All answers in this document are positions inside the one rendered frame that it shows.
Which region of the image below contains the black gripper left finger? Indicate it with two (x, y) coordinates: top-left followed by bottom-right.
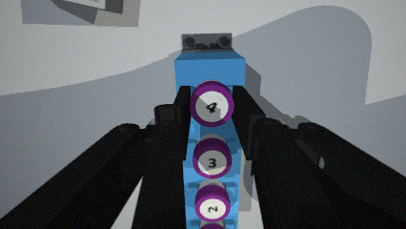
(0, 86), (191, 229)

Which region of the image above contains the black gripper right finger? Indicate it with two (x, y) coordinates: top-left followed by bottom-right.
(232, 86), (406, 229)

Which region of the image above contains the white button housing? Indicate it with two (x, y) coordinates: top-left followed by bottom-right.
(62, 0), (123, 13)

